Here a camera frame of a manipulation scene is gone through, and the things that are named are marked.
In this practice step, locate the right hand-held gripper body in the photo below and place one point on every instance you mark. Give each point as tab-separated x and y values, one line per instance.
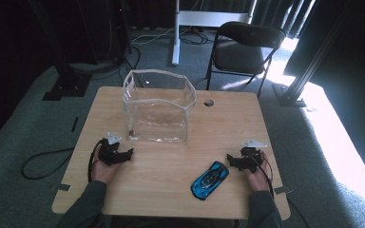
252	155

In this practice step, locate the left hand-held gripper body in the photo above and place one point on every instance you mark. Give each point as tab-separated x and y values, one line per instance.
109	150

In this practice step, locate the blue toy car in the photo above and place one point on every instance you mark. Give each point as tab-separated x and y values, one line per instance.
209	180

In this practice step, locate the clear plastic zipper bag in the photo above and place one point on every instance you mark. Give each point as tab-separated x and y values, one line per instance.
158	117

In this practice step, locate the person's left hand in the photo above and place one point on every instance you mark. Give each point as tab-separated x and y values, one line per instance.
103	171

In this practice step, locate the person's right hand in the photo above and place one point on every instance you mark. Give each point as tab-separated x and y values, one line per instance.
257	179

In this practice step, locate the black tape strip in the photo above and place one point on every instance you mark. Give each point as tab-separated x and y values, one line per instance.
74	124

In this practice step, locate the grey tape piece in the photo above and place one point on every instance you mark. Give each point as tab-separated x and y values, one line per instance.
283	190
61	187

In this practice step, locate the black metal stand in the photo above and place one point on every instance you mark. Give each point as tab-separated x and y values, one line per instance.
301	79
66	79

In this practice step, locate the black folding chair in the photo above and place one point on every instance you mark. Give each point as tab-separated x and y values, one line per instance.
244	47

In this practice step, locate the white metal desk frame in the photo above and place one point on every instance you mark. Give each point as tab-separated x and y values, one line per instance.
199	18

